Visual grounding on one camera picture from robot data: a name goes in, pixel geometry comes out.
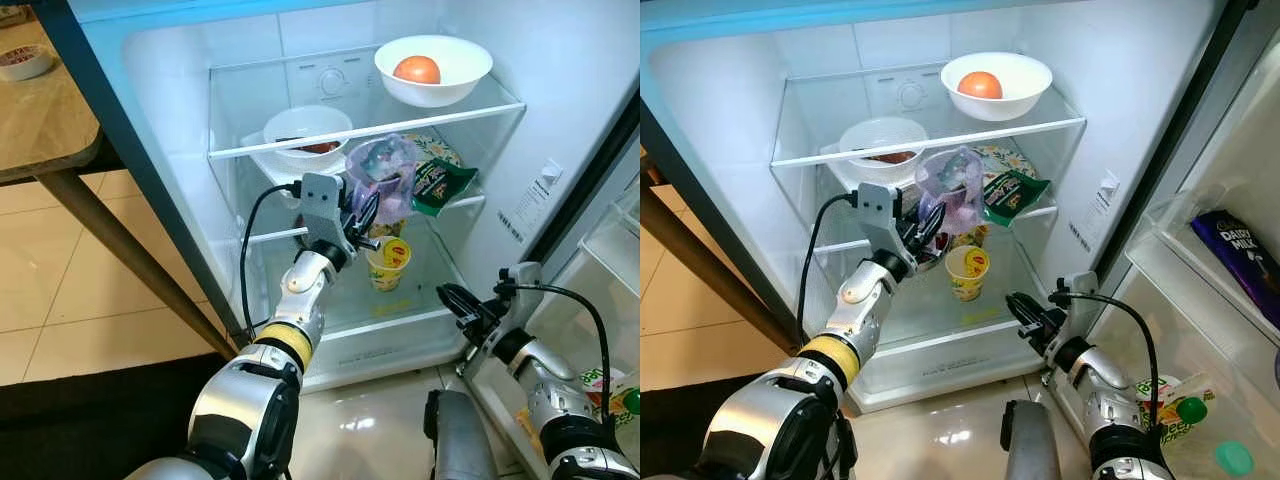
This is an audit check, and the purple plastic measuring jug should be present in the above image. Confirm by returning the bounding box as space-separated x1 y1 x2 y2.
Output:
345 133 419 226
915 146 986 236

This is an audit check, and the clear glass fridge shelf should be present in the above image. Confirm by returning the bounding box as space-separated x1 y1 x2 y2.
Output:
245 190 488 246
770 65 1088 169
207 45 528 161
815 200 1051 256

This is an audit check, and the yellow paper cup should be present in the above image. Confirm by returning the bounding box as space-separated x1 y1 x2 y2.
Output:
365 236 413 293
944 245 993 303

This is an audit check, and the green snack bag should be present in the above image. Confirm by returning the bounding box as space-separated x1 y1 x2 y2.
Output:
983 168 1051 228
412 155 479 218

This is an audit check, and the patterned snack packet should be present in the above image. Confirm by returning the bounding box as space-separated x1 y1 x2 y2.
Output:
405 133 463 171
975 145 1036 181

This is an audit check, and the translucent white bowl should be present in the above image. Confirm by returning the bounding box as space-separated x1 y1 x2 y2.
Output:
838 117 926 186
263 105 354 176

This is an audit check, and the green white drink carton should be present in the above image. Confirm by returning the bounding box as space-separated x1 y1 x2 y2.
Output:
580 365 641 441
1135 372 1216 451

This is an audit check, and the orange round fruit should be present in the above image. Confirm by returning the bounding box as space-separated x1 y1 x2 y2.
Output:
957 71 1004 100
393 55 442 85

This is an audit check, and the purple chocolate bar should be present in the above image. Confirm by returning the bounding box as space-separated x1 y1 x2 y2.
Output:
1190 210 1280 331

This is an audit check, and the large black floor mat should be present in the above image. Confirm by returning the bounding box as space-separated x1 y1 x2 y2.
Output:
0 350 236 480
640 352 801 480

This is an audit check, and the green bottle cap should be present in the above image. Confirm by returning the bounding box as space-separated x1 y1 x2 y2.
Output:
1215 440 1256 476

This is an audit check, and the beige masking tape roll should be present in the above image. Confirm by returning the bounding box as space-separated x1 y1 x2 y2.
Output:
0 45 54 83

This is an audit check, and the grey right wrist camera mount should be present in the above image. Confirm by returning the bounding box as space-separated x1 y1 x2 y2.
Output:
498 262 548 336
1050 272 1101 346

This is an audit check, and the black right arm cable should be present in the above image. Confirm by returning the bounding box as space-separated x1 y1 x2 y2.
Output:
497 283 613 431
1050 292 1161 441

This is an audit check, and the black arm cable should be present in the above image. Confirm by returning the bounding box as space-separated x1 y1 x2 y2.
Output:
497 283 613 431
1050 292 1161 441
240 182 304 341
797 192 861 346

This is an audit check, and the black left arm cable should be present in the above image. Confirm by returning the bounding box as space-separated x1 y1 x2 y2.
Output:
240 182 304 341
797 192 861 346

